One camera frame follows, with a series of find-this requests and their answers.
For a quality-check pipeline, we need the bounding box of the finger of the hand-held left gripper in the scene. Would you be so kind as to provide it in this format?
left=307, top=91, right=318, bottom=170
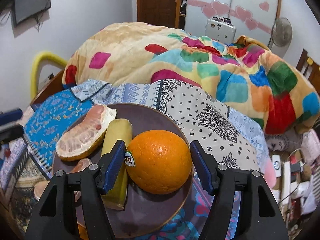
left=0, top=108, right=23, bottom=125
left=0, top=126, right=25, bottom=143

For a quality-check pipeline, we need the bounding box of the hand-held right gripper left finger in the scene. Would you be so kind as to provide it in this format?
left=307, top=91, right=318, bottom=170
left=25, top=139, right=126, bottom=240

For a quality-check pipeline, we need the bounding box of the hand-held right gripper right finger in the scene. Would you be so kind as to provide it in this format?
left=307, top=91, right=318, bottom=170
left=189, top=140, right=288, bottom=240

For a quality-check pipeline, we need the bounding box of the orange with sticker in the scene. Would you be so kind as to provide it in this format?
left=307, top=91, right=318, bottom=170
left=124, top=129, right=193, bottom=195

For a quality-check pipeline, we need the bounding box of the dark purple plate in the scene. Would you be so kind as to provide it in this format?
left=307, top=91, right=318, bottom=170
left=52, top=103, right=194, bottom=239

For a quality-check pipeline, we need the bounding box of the yellow banana piece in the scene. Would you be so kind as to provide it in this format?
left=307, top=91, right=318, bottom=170
left=100, top=119, right=133, bottom=210

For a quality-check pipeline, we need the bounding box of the blue patterned pillowcase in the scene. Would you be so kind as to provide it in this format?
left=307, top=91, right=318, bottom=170
left=24, top=90, right=95, bottom=155

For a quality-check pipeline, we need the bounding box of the large peeled pomelo segment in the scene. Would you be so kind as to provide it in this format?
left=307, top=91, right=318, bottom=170
left=55, top=104, right=117, bottom=162

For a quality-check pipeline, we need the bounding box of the wooden bed headboard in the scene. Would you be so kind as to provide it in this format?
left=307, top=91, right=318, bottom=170
left=30, top=70, right=66, bottom=105

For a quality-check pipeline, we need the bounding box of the yellow foam tube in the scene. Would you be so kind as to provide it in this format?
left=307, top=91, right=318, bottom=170
left=30, top=51, right=68, bottom=98

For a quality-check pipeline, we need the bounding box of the patterned bed sheet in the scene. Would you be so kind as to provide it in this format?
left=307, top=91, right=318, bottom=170
left=0, top=79, right=270, bottom=240

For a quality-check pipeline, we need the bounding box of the white round charger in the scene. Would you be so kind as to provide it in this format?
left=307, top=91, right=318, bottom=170
left=271, top=155, right=282, bottom=178

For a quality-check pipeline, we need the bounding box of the white power strip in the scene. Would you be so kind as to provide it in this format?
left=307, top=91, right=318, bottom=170
left=281, top=161, right=292, bottom=198

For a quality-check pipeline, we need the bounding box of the pink cloth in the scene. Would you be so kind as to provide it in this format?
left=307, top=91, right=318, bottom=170
left=300, top=130, right=320, bottom=166

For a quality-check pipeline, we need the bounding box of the colourful patchwork blanket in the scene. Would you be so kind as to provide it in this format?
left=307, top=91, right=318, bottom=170
left=62, top=22, right=320, bottom=135

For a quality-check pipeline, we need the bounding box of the white plastic device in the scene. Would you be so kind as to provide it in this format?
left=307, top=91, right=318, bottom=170
left=205, top=16, right=237, bottom=42

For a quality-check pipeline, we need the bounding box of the wooden chair back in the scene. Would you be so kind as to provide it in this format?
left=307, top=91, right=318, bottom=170
left=295, top=49, right=320, bottom=90

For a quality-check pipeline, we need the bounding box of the standing electric fan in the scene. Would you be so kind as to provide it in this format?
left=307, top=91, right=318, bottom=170
left=269, top=17, right=293, bottom=55

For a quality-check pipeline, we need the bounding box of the wooden shelf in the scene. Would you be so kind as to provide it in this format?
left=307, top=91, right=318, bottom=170
left=178, top=0, right=188, bottom=28

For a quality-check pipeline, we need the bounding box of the brown wooden door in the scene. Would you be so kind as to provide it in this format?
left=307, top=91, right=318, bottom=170
left=137, top=0, right=178, bottom=28

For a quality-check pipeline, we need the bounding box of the wall-mounted black monitor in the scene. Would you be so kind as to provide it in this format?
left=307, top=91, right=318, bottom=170
left=10, top=0, right=52, bottom=28

